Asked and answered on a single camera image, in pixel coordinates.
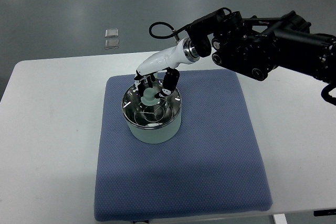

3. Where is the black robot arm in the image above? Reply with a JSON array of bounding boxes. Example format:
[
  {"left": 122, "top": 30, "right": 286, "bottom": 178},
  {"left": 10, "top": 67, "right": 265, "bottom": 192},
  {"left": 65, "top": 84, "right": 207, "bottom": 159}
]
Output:
[{"left": 134, "top": 7, "right": 335, "bottom": 104}]

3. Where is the black object at table edge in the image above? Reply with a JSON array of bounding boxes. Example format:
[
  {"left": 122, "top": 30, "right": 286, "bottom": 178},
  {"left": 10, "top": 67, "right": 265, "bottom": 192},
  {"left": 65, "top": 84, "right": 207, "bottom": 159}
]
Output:
[{"left": 313, "top": 209, "right": 336, "bottom": 217}]

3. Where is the blue woven mat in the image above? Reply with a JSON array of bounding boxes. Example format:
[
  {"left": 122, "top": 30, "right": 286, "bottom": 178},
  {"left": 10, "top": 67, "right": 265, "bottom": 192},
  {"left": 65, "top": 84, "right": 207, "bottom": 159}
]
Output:
[{"left": 94, "top": 69, "right": 272, "bottom": 221}]

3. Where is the upper metal floor plate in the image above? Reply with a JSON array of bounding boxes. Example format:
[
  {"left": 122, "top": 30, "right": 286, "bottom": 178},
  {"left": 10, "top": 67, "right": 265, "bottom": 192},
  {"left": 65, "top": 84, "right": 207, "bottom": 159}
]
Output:
[{"left": 105, "top": 28, "right": 119, "bottom": 38}]

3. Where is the pale green saucepan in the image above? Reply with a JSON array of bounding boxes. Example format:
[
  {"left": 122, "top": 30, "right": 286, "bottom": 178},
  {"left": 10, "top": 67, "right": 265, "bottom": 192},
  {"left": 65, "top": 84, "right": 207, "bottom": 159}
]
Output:
[{"left": 122, "top": 77, "right": 182, "bottom": 144}]

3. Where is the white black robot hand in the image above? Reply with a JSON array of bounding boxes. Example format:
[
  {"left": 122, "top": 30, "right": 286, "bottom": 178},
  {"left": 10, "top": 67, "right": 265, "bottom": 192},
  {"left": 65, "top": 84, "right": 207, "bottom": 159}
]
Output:
[{"left": 134, "top": 42, "right": 188, "bottom": 99}]

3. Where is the white table leg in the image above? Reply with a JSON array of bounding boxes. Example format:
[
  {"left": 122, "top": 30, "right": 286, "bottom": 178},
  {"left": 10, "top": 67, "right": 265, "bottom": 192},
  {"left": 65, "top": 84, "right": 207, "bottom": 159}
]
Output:
[{"left": 272, "top": 214, "right": 287, "bottom": 224}]

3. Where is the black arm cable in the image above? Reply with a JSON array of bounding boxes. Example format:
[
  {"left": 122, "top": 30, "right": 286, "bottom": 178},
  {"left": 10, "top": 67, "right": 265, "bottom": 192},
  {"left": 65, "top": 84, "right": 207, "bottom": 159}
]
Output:
[{"left": 149, "top": 22, "right": 190, "bottom": 44}]

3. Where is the glass lid with green knob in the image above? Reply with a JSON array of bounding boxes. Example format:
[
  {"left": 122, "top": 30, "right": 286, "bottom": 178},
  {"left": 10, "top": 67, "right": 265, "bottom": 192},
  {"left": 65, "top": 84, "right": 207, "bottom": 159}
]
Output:
[{"left": 121, "top": 79, "right": 182, "bottom": 130}]

